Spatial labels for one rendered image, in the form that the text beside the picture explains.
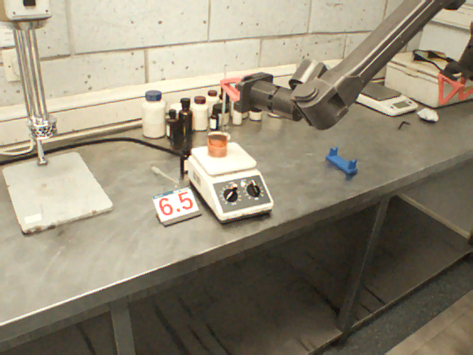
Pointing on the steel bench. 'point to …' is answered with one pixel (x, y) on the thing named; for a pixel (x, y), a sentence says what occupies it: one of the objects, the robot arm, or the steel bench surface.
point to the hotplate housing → (203, 181)
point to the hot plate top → (236, 157)
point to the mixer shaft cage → (39, 126)
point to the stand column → (29, 92)
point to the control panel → (241, 193)
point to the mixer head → (24, 13)
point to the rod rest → (341, 161)
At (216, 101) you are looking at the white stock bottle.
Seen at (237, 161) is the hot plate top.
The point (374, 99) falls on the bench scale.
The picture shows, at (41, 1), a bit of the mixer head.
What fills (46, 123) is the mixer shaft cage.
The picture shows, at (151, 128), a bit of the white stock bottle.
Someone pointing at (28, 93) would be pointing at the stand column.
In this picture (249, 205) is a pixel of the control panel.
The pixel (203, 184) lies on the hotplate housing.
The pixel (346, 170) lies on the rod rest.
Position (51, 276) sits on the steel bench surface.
